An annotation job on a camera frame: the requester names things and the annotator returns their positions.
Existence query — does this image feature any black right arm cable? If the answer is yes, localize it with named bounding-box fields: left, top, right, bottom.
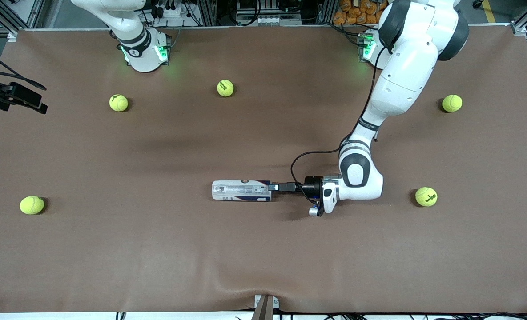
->
left=0, top=44, right=47, bottom=91

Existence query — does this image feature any yellow tennis ball Wilson print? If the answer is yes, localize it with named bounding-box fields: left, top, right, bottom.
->
left=415, top=187, right=438, bottom=207

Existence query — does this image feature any pile of orange bags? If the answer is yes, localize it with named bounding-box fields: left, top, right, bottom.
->
left=333, top=0, right=388, bottom=25

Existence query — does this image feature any clear Wilson tennis ball can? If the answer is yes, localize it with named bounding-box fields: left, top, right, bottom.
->
left=212, top=179, right=273, bottom=203

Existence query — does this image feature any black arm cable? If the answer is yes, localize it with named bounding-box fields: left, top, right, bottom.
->
left=290, top=44, right=386, bottom=185
left=0, top=44, right=47, bottom=91

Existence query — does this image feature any white power strip with plugs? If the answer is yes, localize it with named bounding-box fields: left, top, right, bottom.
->
left=154, top=0, right=197, bottom=18

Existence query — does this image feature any metal table edge bracket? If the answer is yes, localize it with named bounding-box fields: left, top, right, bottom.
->
left=254, top=294, right=280, bottom=320

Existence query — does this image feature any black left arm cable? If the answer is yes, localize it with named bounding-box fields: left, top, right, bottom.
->
left=290, top=44, right=386, bottom=185

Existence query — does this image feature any aluminium frame post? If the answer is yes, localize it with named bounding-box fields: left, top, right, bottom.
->
left=319, top=0, right=337, bottom=25
left=200, top=0, right=217, bottom=26

